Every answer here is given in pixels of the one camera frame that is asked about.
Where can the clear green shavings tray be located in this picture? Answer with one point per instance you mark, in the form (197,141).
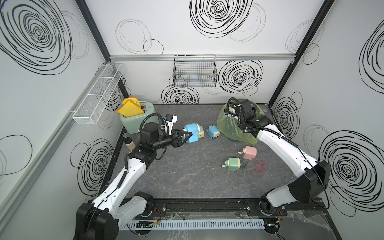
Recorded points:
(244,164)

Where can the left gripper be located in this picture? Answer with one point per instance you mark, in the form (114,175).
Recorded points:
(177,143)

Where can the grey slotted cable duct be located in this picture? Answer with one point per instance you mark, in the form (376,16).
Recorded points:
(213,224)

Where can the bin with green bag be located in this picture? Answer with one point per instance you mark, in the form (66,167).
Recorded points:
(237,130)

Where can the yellow green pencil sharpener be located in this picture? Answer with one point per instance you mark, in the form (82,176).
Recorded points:
(201,132)

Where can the blue sharpener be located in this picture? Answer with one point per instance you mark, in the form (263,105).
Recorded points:
(194,129)
(213,132)

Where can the yellow toy toast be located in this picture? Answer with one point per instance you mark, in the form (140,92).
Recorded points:
(131,107)

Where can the green cream pencil sharpener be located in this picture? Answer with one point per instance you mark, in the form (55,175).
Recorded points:
(232,164)

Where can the clear pink shavings tray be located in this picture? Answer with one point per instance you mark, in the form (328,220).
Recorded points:
(260,166)

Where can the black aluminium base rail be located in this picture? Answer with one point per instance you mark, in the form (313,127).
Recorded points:
(204,205)

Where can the pink pencil sharpener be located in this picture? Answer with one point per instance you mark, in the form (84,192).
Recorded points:
(248,153)

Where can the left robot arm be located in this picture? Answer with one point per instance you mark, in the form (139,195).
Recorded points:
(106,227)

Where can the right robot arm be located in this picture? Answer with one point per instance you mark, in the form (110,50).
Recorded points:
(312,175)

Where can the white mesh wall shelf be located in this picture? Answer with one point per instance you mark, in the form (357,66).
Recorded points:
(95,102)

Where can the small black-capped bottle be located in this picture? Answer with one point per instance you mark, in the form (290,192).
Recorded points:
(129,143)

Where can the mint green toaster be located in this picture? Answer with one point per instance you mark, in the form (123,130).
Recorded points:
(133,123)

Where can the black wire basket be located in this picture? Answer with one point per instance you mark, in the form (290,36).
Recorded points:
(195,70)

